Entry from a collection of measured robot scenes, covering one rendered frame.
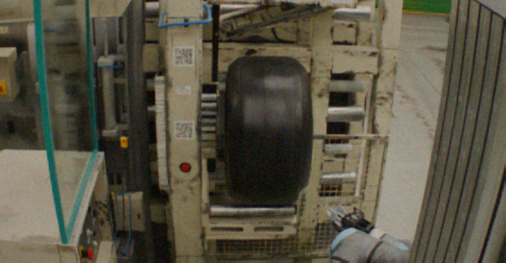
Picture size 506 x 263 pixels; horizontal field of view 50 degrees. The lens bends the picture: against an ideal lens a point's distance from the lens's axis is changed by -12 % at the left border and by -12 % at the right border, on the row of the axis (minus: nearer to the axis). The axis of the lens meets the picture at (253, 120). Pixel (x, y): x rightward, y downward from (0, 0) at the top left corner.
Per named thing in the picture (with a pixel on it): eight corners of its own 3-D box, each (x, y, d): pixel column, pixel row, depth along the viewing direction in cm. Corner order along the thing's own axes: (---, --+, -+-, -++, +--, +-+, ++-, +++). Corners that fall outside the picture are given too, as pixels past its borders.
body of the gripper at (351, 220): (352, 204, 212) (378, 220, 205) (352, 219, 218) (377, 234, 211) (339, 218, 209) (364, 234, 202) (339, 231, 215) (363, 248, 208)
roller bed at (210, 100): (175, 156, 276) (173, 95, 264) (176, 142, 289) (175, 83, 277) (219, 156, 277) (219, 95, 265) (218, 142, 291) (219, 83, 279)
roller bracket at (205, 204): (201, 228, 233) (201, 207, 229) (202, 178, 269) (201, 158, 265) (210, 228, 233) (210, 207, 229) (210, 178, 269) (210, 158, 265)
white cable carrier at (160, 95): (159, 189, 239) (154, 77, 219) (160, 183, 244) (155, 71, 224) (170, 190, 239) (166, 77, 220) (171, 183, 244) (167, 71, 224)
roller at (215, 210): (207, 211, 240) (207, 218, 236) (207, 201, 237) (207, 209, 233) (295, 210, 242) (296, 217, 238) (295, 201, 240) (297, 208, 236)
